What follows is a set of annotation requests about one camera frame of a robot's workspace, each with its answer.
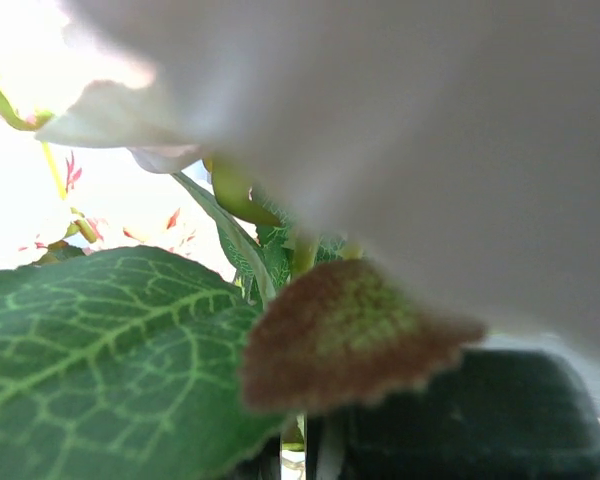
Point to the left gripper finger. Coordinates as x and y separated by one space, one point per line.
503 414

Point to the pale pink rose stem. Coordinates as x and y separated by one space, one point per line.
404 176

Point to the pink peony flower stem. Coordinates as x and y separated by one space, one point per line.
52 197

